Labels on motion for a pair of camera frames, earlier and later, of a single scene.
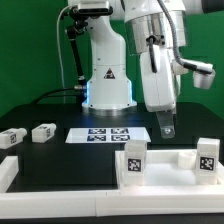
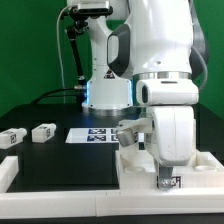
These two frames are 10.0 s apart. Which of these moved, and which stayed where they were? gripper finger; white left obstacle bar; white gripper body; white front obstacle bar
Moved: white gripper body; gripper finger
Stayed: white front obstacle bar; white left obstacle bar
